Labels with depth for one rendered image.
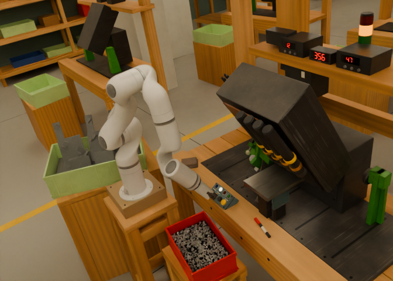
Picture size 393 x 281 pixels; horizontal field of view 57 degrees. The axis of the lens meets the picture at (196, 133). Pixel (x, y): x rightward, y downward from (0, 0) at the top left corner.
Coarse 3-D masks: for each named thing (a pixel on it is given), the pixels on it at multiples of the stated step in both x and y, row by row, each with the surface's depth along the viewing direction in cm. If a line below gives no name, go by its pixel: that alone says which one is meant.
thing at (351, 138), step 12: (348, 132) 161; (360, 132) 160; (348, 144) 153; (360, 144) 152; (372, 144) 156; (360, 156) 155; (360, 168) 158; (348, 180) 157; (360, 180) 162; (312, 192) 177; (324, 192) 169; (336, 192) 162; (348, 192) 160; (360, 192) 167; (336, 204) 165; (348, 204) 165
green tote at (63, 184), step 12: (84, 144) 255; (60, 156) 256; (144, 156) 239; (48, 168) 227; (84, 168) 219; (96, 168) 221; (108, 168) 223; (144, 168) 228; (48, 180) 217; (60, 180) 219; (72, 180) 221; (84, 180) 223; (96, 180) 225; (108, 180) 227; (120, 180) 228; (60, 192) 223; (72, 192) 225
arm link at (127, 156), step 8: (136, 120) 183; (128, 128) 178; (136, 128) 181; (128, 136) 179; (136, 136) 183; (128, 144) 186; (136, 144) 184; (120, 152) 185; (128, 152) 184; (136, 152) 186; (120, 160) 183; (128, 160) 183; (136, 160) 187; (120, 168) 186; (128, 168) 185
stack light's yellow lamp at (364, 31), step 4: (360, 28) 146; (364, 28) 145; (368, 28) 144; (372, 28) 145; (360, 32) 147; (364, 32) 146; (368, 32) 145; (360, 36) 148; (364, 36) 146; (368, 36) 146
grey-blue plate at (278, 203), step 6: (288, 192) 165; (276, 198) 161; (282, 198) 164; (288, 198) 166; (276, 204) 163; (282, 204) 166; (276, 210) 164; (282, 210) 167; (276, 216) 166; (282, 216) 169
